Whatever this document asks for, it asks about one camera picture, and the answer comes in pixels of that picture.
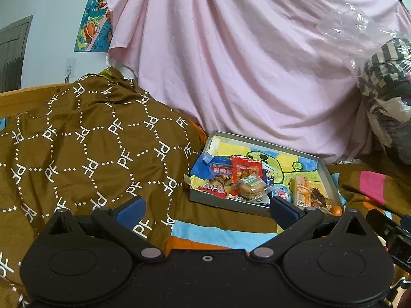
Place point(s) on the colourful cartoon printed blanket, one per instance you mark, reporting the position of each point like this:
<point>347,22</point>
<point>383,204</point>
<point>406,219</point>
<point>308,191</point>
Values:
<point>208,234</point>

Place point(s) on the brown patterned blanket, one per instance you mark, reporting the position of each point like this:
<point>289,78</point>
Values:
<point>80,150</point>

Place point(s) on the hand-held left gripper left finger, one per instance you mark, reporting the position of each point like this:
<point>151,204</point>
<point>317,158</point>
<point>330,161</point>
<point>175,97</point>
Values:
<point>131,208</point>

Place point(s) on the red dried tofu packet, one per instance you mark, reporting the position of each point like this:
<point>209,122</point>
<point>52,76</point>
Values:
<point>245,168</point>

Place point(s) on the small orange snack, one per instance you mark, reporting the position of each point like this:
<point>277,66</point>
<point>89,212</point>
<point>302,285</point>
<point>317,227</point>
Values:
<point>336,211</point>

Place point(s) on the long blue snack packet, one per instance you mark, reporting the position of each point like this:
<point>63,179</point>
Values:
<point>269,173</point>

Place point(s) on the dark grey door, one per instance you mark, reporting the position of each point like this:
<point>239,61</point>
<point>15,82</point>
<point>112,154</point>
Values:
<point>12,54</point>

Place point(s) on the grey box with cartoon drawing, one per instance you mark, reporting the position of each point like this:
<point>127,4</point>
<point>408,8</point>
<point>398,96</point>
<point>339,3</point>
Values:
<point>224,203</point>

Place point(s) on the red cookie packet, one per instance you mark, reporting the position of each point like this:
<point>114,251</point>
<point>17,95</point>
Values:
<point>215,187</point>

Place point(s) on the pink sheet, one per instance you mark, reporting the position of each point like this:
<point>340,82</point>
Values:
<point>240,70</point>

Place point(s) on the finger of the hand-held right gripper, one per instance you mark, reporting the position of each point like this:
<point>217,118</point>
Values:
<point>380,221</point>
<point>406,222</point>

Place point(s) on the clear bag of clothes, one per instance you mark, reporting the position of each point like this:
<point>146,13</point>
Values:
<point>385,70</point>

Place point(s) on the small red label packet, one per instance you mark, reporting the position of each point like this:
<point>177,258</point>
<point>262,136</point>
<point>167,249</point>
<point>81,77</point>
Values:
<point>221,170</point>

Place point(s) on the beige wafer packet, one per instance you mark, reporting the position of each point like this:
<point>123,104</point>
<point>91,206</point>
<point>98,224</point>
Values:
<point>301,192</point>

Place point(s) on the dark snack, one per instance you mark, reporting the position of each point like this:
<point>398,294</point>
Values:
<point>321,197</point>

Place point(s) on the round biscuit packet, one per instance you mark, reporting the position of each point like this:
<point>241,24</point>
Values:
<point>250,187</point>

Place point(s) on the wooden bed frame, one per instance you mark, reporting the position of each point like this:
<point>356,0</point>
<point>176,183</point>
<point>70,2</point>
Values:
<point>19,101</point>

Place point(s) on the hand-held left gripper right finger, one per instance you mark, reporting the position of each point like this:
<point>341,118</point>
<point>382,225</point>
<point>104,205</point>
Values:
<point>284,210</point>

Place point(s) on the light blue snack packet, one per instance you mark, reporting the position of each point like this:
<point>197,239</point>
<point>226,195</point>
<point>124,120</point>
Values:
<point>282,194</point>

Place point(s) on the white wall hook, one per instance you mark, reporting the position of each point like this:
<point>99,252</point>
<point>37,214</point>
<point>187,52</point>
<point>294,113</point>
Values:
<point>69,69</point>

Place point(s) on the cartoon wall poster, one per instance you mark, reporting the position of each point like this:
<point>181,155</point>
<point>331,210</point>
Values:
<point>96,12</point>

